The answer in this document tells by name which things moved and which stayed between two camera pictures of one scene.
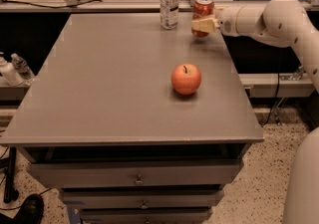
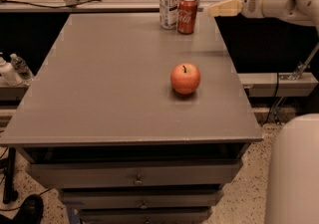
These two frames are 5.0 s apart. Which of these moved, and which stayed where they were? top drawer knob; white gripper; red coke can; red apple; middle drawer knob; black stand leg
Moved: red coke can; white gripper
Stayed: red apple; black stand leg; top drawer knob; middle drawer knob
